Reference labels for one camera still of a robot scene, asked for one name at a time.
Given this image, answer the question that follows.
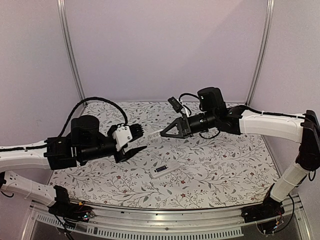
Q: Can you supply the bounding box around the clear battery compartment cover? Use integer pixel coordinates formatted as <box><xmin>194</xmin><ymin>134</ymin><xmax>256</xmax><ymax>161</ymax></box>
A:
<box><xmin>147</xmin><ymin>129</ymin><xmax>162</xmax><ymax>141</ymax></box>

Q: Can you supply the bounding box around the white AC remote control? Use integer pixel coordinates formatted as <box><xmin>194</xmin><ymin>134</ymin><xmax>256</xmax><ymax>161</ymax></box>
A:
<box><xmin>150</xmin><ymin>163</ymin><xmax>180</xmax><ymax>179</ymax></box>

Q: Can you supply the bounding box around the black battery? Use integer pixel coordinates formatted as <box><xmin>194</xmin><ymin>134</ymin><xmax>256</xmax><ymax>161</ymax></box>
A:
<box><xmin>155</xmin><ymin>165</ymin><xmax>168</xmax><ymax>173</ymax></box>

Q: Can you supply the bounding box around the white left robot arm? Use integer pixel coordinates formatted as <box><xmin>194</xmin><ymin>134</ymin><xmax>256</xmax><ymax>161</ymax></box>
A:
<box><xmin>0</xmin><ymin>115</ymin><xmax>145</xmax><ymax>217</ymax></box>

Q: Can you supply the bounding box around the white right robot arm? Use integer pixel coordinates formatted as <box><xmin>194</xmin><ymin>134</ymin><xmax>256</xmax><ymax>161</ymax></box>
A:
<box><xmin>160</xmin><ymin>87</ymin><xmax>320</xmax><ymax>218</ymax></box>

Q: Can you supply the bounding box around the floral patterned table mat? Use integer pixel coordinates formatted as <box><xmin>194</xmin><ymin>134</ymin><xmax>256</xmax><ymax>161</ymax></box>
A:
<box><xmin>48</xmin><ymin>101</ymin><xmax>281</xmax><ymax>210</ymax></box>

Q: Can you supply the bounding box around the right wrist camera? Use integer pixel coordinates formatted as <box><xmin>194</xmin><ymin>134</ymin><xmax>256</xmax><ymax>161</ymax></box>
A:
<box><xmin>167</xmin><ymin>97</ymin><xmax>190</xmax><ymax>117</ymax></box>

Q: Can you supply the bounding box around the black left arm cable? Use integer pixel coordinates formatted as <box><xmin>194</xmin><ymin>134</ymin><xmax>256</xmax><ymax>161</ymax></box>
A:
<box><xmin>58</xmin><ymin>96</ymin><xmax>130</xmax><ymax>138</ymax></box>

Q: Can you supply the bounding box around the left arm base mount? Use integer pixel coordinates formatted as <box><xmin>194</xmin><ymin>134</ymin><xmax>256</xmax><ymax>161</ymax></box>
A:
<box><xmin>48</xmin><ymin>185</ymin><xmax>95</xmax><ymax>222</ymax></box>

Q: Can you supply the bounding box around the aluminium front rail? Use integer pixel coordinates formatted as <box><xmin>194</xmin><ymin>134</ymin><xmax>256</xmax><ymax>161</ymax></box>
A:
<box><xmin>21</xmin><ymin>193</ymin><xmax>313</xmax><ymax>240</ymax></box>

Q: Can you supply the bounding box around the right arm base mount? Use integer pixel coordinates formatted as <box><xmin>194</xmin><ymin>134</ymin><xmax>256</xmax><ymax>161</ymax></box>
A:
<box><xmin>241</xmin><ymin>194</ymin><xmax>295</xmax><ymax>236</ymax></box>

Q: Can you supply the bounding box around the right aluminium frame post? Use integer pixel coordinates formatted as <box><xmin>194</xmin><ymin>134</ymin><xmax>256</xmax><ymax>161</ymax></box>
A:
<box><xmin>245</xmin><ymin>0</ymin><xmax>275</xmax><ymax>106</ymax></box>

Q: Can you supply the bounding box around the aluminium frame post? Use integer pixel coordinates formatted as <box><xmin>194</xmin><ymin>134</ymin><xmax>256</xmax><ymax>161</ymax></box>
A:
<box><xmin>245</xmin><ymin>0</ymin><xmax>275</xmax><ymax>106</ymax></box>
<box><xmin>56</xmin><ymin>0</ymin><xmax>86</xmax><ymax>100</ymax></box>

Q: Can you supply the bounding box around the left aluminium frame post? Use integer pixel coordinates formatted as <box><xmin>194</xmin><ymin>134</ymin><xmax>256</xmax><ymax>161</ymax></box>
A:
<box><xmin>56</xmin><ymin>0</ymin><xmax>86</xmax><ymax>100</ymax></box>

